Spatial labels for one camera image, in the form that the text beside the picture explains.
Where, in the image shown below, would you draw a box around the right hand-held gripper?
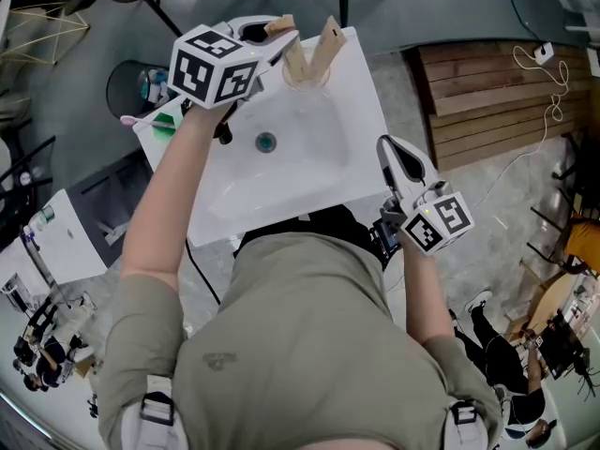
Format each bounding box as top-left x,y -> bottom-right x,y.
376,135 -> 476,257

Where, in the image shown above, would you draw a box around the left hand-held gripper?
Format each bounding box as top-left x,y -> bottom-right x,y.
166,14 -> 302,111

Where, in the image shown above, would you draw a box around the beige paper packet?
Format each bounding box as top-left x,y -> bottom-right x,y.
262,13 -> 311,84
305,15 -> 350,83

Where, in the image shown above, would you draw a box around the clear glass cup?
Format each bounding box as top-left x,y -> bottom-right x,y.
280,56 -> 334,92

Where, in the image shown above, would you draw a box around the person's left forearm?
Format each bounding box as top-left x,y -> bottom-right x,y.
119,100 -> 240,290

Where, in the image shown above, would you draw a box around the person's right forearm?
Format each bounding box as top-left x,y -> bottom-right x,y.
400,246 -> 454,346

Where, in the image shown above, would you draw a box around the green plastic cup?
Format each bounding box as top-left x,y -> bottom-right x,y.
152,112 -> 178,143

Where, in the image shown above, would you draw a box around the white pink toothbrush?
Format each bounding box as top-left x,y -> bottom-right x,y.
119,113 -> 175,128

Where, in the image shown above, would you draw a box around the black belt device with screen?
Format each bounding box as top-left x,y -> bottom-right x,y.
369,219 -> 403,260

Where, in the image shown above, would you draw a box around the person's black shorts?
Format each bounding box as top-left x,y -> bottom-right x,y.
233,203 -> 390,271

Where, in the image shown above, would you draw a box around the brown wooden slat decking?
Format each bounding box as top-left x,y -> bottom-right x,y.
403,40 -> 590,173

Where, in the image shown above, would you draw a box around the white ceramic sink basin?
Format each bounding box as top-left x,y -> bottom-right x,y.
131,25 -> 394,248

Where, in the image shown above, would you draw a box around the round metal sink drain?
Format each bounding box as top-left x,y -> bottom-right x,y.
254,131 -> 278,154

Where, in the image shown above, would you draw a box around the black mesh waste bin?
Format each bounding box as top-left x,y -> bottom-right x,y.
106,59 -> 175,120

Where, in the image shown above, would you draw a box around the black chair yellow cushion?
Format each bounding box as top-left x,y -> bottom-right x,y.
519,128 -> 600,278

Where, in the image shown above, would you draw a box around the round wooden table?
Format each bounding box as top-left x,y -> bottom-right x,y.
505,272 -> 590,341

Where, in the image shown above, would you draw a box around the person's olive shirt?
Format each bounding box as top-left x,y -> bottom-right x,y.
97,232 -> 505,450

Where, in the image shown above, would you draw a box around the white-top black side cabinet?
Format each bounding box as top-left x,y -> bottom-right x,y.
21,150 -> 157,286

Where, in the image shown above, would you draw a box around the clear plastic water bottle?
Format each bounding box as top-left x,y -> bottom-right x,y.
28,205 -> 56,232

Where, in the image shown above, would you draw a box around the white marble slab table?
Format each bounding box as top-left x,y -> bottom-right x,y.
0,239 -> 53,308

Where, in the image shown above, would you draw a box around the white floor cable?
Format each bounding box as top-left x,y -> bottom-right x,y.
477,44 -> 571,205

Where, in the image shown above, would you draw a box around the black floor cable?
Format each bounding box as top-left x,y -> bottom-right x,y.
497,0 -> 541,47

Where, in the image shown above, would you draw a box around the white shelf frame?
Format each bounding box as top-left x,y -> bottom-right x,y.
564,23 -> 600,80

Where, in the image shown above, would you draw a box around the white table gold wire legs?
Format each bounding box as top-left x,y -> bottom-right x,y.
0,0 -> 91,66

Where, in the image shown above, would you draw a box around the white backpack shoulder strap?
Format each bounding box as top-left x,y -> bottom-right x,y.
138,389 -> 177,450
444,400 -> 484,450

